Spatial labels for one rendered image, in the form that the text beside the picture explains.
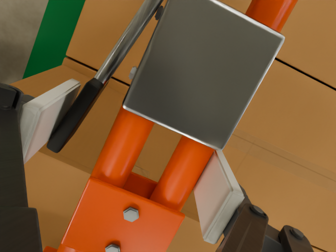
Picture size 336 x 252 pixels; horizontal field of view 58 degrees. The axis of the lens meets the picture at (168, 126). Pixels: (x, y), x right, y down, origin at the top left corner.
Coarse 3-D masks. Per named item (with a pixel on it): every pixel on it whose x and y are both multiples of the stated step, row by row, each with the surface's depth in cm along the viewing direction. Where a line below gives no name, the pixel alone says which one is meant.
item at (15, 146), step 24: (0, 96) 12; (0, 120) 11; (0, 144) 10; (0, 168) 8; (0, 192) 8; (24, 192) 8; (0, 216) 6; (24, 216) 7; (0, 240) 6; (24, 240) 6
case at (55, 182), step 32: (96, 128) 45; (160, 128) 60; (32, 160) 32; (64, 160) 33; (96, 160) 36; (160, 160) 46; (32, 192) 33; (64, 192) 33; (192, 192) 41; (64, 224) 35; (192, 224) 35
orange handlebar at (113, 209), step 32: (256, 0) 16; (288, 0) 15; (128, 128) 17; (128, 160) 18; (192, 160) 18; (96, 192) 18; (128, 192) 18; (160, 192) 19; (96, 224) 18; (128, 224) 18; (160, 224) 18
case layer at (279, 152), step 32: (96, 0) 64; (128, 0) 65; (224, 0) 65; (320, 0) 66; (96, 32) 66; (288, 32) 68; (320, 32) 68; (64, 64) 68; (96, 64) 69; (128, 64) 69; (288, 64) 71; (320, 64) 70; (256, 96) 72; (288, 96) 72; (320, 96) 72; (256, 128) 74; (288, 128) 74; (320, 128) 75; (256, 160) 77; (288, 160) 77; (320, 160) 77; (256, 192) 80; (288, 192) 80; (320, 192) 80; (288, 224) 83; (320, 224) 83
